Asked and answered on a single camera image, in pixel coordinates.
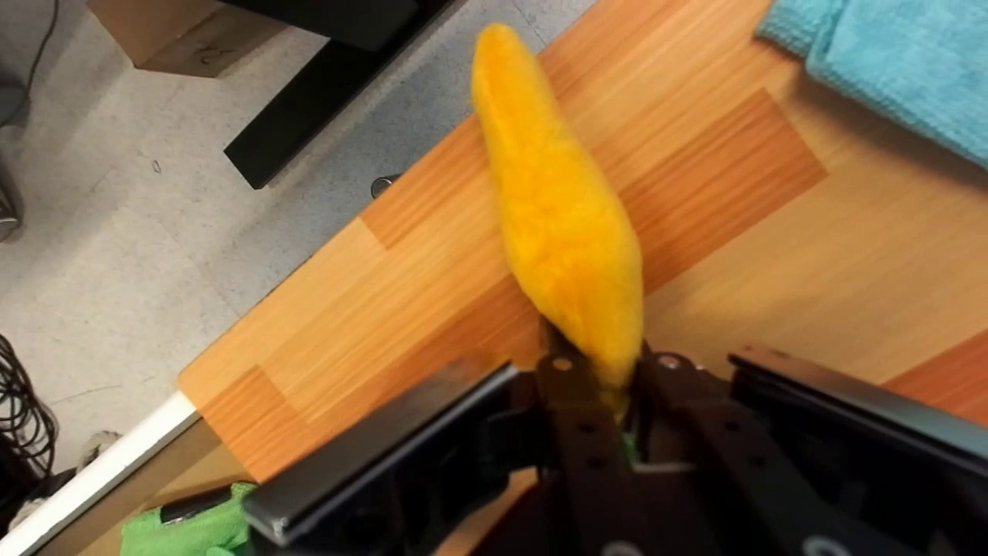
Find black floor cables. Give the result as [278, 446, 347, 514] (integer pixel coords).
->
[0, 330, 63, 522]

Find teal microfibre cloth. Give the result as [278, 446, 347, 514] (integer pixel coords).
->
[753, 0, 988, 172]

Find brown cardboard box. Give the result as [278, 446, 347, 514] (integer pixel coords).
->
[83, 0, 287, 81]

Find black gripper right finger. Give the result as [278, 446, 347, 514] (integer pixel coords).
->
[631, 344, 988, 556]

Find green cloth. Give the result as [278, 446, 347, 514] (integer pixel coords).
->
[117, 478, 258, 556]

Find wooden toy kitchen countertop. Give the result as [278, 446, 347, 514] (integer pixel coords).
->
[175, 0, 988, 556]

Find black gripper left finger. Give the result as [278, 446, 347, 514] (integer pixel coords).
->
[240, 345, 673, 556]

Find yellow banana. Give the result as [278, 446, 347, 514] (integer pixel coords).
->
[469, 19, 649, 403]

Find black vertical post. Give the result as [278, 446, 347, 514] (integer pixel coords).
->
[222, 0, 456, 191]

